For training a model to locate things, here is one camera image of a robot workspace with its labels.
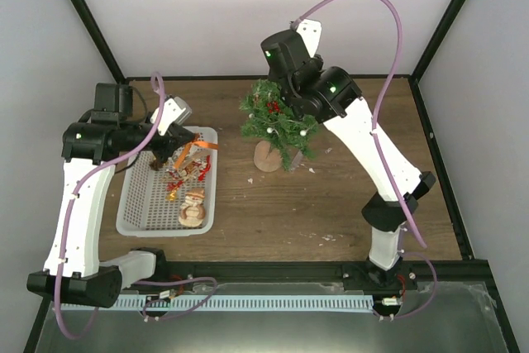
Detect white perforated plastic basket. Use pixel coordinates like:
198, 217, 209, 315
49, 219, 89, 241
116, 126, 218, 237

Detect brown pine cone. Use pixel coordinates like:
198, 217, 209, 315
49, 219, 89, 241
150, 159, 164, 171

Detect white ball string lights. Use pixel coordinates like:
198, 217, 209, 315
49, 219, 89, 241
247, 113, 309, 136

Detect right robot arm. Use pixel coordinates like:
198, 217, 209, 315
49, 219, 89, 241
260, 30, 436, 289

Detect black aluminium front rail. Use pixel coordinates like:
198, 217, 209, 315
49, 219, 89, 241
136, 260, 491, 292

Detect clear plastic battery box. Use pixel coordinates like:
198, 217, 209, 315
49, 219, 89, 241
289, 150, 304, 172

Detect red ribbon bow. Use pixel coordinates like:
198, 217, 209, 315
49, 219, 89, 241
194, 155, 211, 181

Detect white slotted cable duct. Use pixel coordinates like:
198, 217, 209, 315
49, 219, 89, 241
60, 294, 373, 312

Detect cinnamon stick bundle ornament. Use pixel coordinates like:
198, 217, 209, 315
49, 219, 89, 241
171, 132, 220, 170

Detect red berry sprig ornament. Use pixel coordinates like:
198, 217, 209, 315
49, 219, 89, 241
266, 101, 282, 114

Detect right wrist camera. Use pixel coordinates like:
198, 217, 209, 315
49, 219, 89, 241
291, 19, 322, 57

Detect wooden snowman figurine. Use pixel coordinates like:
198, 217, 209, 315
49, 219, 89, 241
179, 188, 206, 228

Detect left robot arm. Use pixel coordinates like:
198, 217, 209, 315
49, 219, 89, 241
26, 83, 194, 308

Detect small green christmas tree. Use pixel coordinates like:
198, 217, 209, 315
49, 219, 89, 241
240, 79, 319, 170

